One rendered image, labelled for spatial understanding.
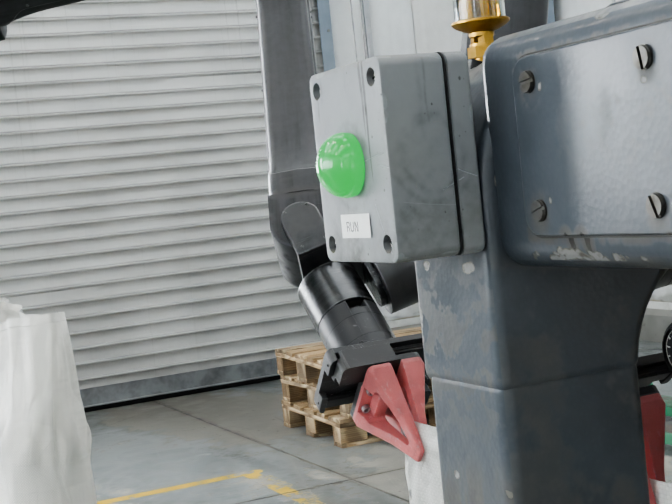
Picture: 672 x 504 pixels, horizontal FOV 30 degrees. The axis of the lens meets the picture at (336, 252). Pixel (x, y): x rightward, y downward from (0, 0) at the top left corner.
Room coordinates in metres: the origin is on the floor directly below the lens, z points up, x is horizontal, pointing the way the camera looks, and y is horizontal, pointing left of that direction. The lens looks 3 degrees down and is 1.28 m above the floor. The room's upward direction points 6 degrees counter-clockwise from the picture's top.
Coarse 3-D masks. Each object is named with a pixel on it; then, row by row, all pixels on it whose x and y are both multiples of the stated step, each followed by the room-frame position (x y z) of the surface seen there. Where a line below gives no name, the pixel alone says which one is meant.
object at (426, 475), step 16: (432, 432) 0.96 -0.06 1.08; (432, 448) 0.96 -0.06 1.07; (416, 464) 0.99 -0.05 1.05; (432, 464) 0.97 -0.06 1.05; (416, 480) 0.99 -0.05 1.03; (432, 480) 0.97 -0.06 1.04; (656, 480) 0.73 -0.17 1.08; (416, 496) 1.00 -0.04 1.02; (432, 496) 0.97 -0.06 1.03; (656, 496) 0.73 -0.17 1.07
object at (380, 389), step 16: (368, 368) 1.00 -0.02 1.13; (384, 368) 1.00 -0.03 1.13; (368, 384) 1.00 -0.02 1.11; (384, 384) 0.99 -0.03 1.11; (368, 400) 1.02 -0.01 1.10; (384, 400) 1.00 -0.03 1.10; (400, 400) 0.99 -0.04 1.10; (352, 416) 1.04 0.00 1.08; (368, 416) 1.03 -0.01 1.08; (384, 416) 1.03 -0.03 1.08; (400, 416) 0.99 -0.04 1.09; (384, 432) 1.01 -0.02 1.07; (416, 432) 0.98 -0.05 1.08; (400, 448) 1.00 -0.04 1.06; (416, 448) 0.98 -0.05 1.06
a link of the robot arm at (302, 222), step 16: (288, 208) 1.13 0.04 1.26; (304, 208) 1.13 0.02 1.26; (288, 224) 1.12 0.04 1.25; (304, 224) 1.11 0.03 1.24; (320, 224) 1.11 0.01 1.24; (304, 240) 1.10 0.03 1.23; (320, 240) 1.10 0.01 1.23; (304, 256) 1.10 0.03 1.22; (320, 256) 1.11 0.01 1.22; (304, 272) 1.12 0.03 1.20; (384, 272) 1.09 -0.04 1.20; (400, 272) 1.09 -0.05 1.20; (400, 288) 1.09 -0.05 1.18; (416, 288) 1.09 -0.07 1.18; (400, 304) 1.10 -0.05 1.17
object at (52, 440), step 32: (0, 320) 2.72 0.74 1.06; (32, 320) 2.31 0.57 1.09; (64, 320) 2.43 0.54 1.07; (0, 352) 2.45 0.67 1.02; (32, 352) 2.31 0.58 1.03; (64, 352) 2.36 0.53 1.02; (0, 384) 2.46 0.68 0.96; (32, 384) 2.31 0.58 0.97; (64, 384) 2.34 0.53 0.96; (0, 416) 2.44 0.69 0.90; (32, 416) 2.31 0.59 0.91; (64, 416) 2.32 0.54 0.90; (0, 448) 2.35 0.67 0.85; (32, 448) 2.32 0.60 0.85; (64, 448) 2.32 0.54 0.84; (0, 480) 2.38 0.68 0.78; (32, 480) 2.32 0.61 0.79; (64, 480) 2.34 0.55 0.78
